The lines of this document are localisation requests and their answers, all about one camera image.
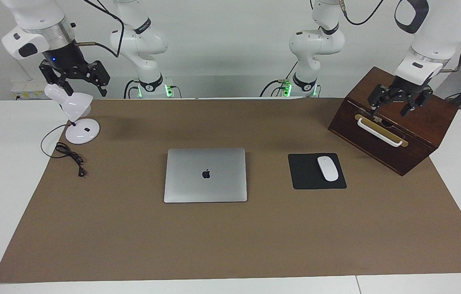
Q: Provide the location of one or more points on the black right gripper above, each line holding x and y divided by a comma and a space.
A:
65, 59

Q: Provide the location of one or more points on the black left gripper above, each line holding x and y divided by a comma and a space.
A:
408, 87

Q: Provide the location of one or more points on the silver laptop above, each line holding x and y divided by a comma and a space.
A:
198, 188

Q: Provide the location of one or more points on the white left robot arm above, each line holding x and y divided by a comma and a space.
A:
316, 43

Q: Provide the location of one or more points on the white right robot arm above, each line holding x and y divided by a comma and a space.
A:
140, 45

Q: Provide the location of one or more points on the dark wooden box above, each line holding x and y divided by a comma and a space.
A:
410, 102

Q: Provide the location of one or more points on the white desk lamp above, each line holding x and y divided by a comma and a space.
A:
83, 132

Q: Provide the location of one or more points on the green-lit base connector box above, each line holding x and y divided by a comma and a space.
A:
169, 90
285, 87

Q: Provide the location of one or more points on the white computer mouse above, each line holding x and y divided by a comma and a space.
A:
327, 168

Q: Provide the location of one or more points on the black mouse pad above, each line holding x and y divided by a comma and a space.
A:
304, 173

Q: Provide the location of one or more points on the brown table mat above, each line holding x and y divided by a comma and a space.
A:
214, 241

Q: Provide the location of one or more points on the white wall power strip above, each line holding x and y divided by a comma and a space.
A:
26, 92

